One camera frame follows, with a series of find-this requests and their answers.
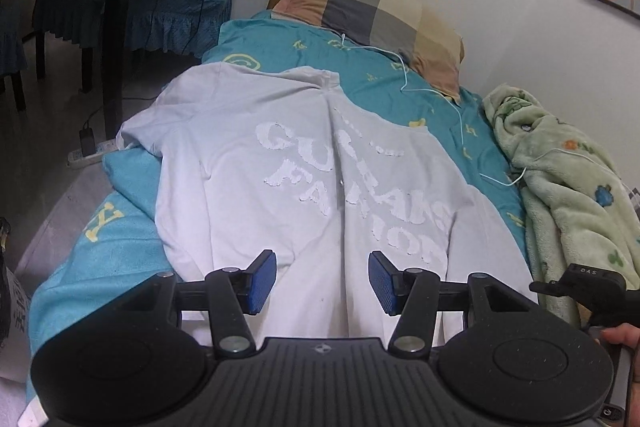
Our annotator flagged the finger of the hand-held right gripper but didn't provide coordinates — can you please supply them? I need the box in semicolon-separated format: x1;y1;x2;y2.
529;279;568;297

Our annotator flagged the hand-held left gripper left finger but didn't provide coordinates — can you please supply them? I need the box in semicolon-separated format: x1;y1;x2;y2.
107;249;279;354

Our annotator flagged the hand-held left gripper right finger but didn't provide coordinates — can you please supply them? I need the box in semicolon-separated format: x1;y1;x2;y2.
367;251;542;354

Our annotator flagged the white sweatshirt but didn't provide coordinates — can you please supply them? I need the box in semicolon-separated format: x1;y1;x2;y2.
116;62;533;343

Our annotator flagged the person's right hand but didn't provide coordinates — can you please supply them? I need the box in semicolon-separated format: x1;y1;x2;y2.
599;325;640;383

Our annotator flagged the green fleece blanket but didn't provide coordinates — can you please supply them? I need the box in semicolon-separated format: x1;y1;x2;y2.
481;83;640;328

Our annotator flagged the white power strip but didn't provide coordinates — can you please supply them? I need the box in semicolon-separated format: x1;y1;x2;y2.
67;138;121;168

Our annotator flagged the teal printed bedsheet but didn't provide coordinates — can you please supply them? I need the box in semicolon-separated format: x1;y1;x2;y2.
27;9;531;403

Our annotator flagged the printed bag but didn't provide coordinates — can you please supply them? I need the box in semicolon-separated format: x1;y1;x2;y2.
0;217;32;380

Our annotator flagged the plaid pillow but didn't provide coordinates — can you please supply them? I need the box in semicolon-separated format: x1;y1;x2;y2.
267;0;465;104

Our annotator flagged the table with black legs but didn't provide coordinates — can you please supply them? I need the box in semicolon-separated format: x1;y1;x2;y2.
0;0;148;138

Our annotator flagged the white cable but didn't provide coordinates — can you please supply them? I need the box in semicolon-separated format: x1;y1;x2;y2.
340;32;581;188

